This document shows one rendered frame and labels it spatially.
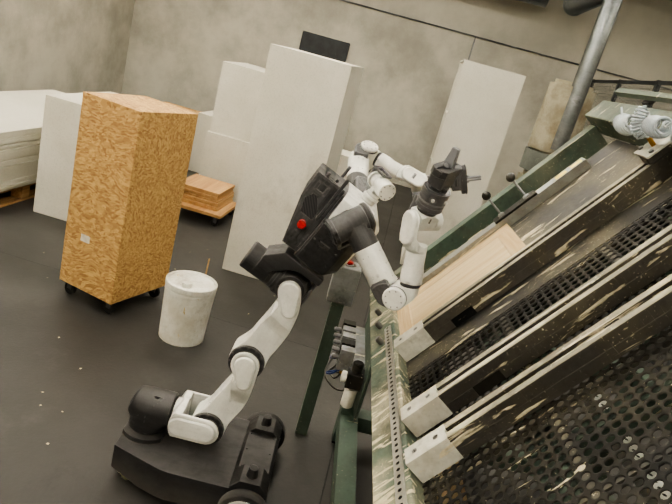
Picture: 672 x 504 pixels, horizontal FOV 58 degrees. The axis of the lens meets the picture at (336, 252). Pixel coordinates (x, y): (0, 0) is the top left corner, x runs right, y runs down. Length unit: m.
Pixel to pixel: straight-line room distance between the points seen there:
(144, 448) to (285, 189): 2.51
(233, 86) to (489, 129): 2.57
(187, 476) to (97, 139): 1.99
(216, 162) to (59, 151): 1.85
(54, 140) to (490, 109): 3.77
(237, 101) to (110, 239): 3.05
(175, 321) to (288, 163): 1.58
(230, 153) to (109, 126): 2.96
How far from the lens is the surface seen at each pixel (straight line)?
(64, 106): 5.16
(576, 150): 2.80
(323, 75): 4.44
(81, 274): 3.94
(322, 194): 2.09
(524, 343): 1.66
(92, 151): 3.72
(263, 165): 4.58
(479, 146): 5.95
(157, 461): 2.58
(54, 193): 5.33
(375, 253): 1.94
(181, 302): 3.53
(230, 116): 6.44
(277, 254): 2.20
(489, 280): 2.05
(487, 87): 5.92
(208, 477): 2.54
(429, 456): 1.56
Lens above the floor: 1.81
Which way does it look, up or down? 18 degrees down
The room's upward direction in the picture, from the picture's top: 16 degrees clockwise
